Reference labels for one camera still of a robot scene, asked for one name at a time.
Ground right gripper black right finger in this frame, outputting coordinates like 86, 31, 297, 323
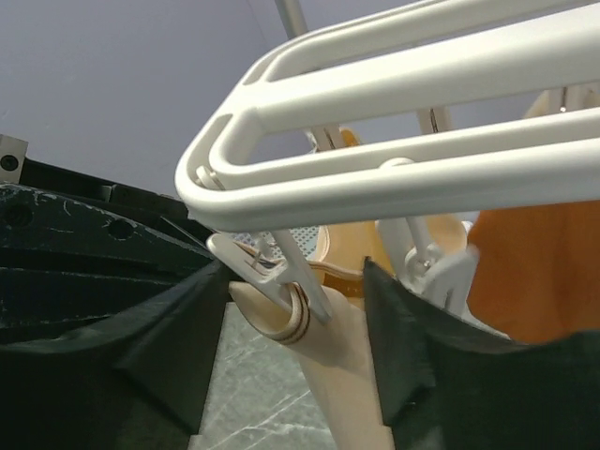
363, 261, 599, 449

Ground orange underwear on hanger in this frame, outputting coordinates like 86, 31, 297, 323
327, 126, 600, 345

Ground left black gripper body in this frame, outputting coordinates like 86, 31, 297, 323
13, 157, 211, 244

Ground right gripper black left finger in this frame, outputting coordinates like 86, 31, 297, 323
1, 262, 229, 449

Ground white clip drying hanger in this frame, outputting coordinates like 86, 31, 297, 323
174, 1, 599, 319

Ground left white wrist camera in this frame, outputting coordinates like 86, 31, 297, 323
0, 134, 28, 184

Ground white metal clothes rack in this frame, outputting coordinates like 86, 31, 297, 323
275, 0, 308, 39

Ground beige underwear shorts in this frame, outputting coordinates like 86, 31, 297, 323
227, 219, 470, 450

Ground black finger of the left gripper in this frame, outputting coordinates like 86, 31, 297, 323
1, 183, 213, 342

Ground white perforated plastic basket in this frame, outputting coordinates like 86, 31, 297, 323
229, 226, 320, 261

